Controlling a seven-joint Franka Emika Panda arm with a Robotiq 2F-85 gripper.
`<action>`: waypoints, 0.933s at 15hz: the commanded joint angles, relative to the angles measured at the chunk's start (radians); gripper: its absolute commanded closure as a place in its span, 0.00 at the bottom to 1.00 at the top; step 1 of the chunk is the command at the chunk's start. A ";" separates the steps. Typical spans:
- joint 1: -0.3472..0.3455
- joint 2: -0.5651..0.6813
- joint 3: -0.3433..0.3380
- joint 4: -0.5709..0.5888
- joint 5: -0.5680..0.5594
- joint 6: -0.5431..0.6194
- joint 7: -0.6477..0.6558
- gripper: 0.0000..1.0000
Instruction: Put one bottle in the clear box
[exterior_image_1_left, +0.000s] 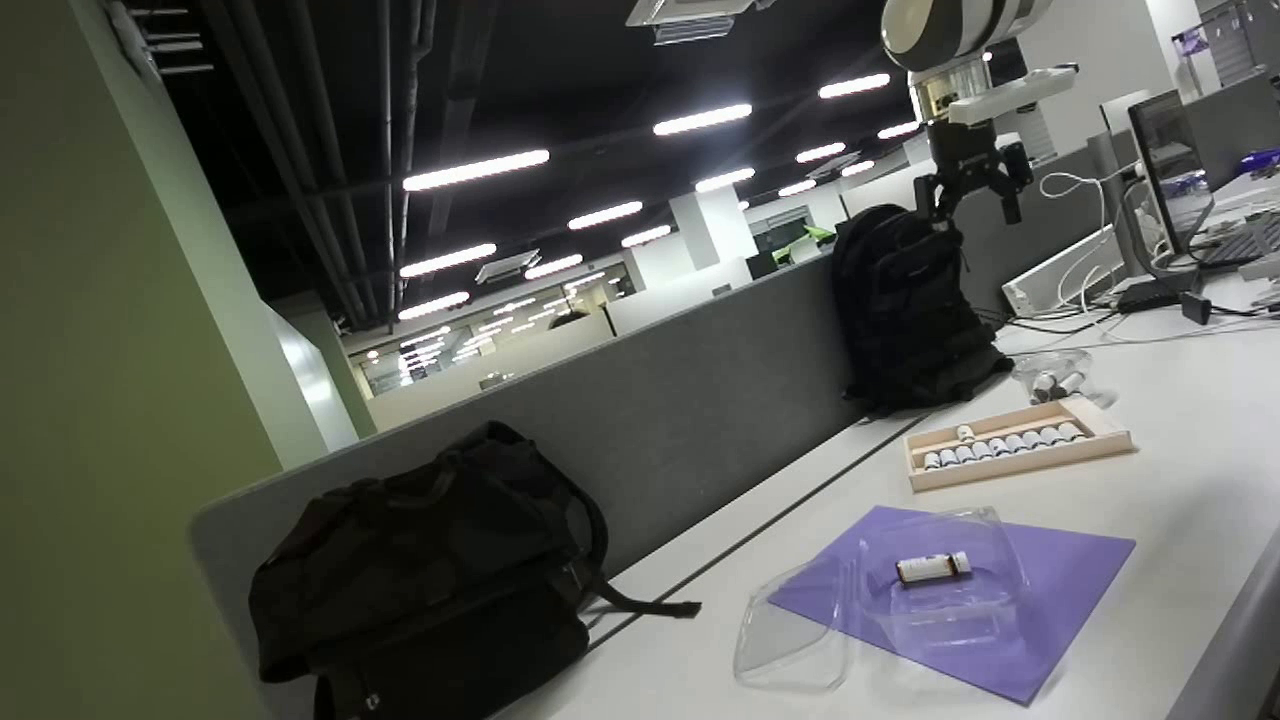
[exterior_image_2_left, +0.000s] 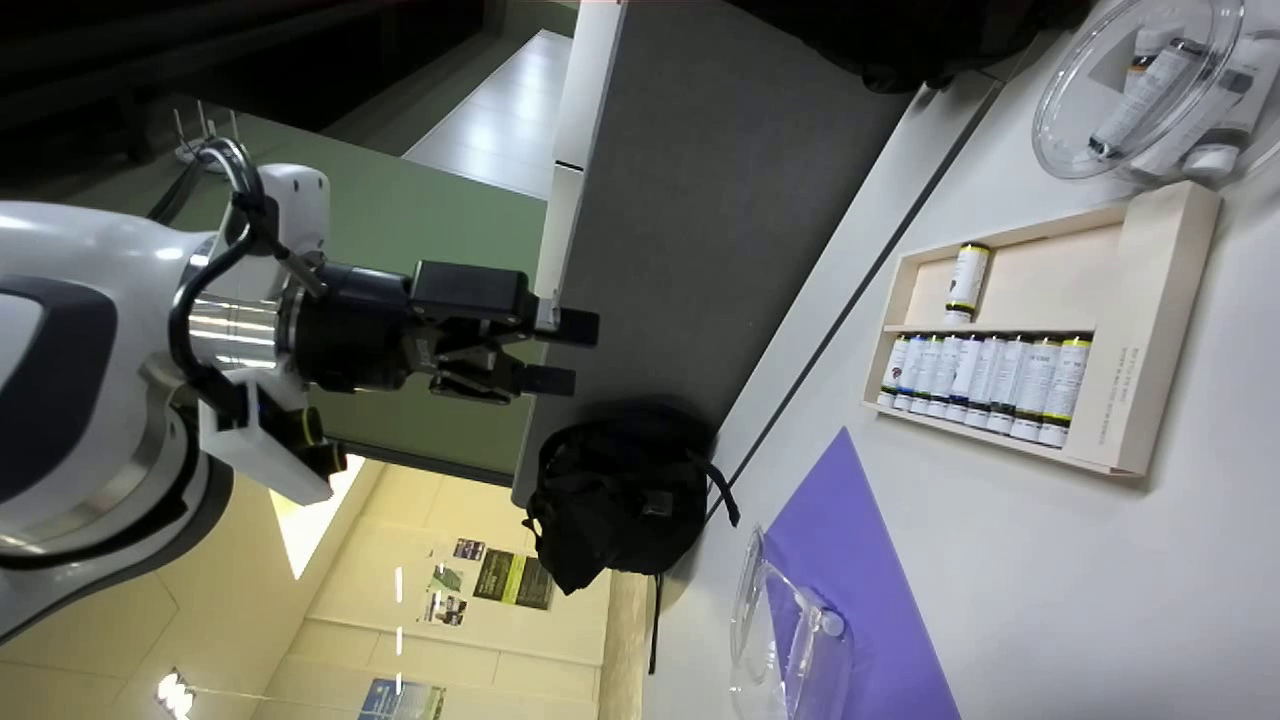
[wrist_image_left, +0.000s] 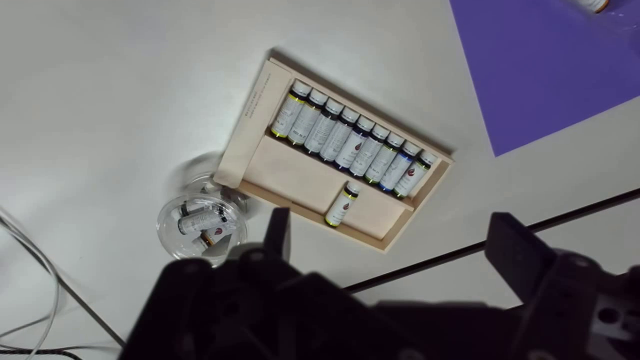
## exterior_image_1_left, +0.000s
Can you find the clear box lid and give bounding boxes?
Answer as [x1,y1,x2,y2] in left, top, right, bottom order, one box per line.
[732,558,863,695]

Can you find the monitor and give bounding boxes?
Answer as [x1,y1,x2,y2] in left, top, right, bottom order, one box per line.
[1127,89,1218,257]

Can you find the purple mat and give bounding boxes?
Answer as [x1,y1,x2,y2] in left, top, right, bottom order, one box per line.
[767,505,1138,707]

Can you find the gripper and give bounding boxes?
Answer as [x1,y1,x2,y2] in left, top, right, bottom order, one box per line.
[911,118,1036,227]

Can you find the brown bottle with white cap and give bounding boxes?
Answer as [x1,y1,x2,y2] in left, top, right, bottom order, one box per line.
[894,550,974,589]

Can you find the black power adapter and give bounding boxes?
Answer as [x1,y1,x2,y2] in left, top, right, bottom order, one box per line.
[1116,279,1188,314]

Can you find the slim black backpack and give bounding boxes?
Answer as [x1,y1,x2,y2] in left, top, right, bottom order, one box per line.
[831,204,1017,417]

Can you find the wooden tray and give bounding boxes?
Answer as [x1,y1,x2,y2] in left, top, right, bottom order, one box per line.
[904,396,1137,494]

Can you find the white flat box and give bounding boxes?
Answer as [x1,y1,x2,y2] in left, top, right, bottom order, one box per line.
[1001,224,1138,319]

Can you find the large black backpack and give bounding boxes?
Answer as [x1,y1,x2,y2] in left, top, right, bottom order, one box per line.
[247,420,703,720]

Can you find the keyboard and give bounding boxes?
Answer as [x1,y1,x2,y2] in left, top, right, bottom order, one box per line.
[1198,212,1280,273]

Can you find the grey desk divider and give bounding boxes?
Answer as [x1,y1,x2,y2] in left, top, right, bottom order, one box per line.
[188,250,867,641]

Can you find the clear plastic bag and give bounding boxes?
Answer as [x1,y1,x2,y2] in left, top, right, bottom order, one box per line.
[1011,347,1118,408]

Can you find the white cable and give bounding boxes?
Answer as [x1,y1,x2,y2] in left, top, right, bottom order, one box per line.
[1038,168,1146,313]

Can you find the clear plastic box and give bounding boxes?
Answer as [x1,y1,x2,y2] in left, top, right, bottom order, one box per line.
[732,505,1032,695]

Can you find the row of small bottles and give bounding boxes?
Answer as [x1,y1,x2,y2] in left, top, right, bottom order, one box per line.
[922,421,1089,472]

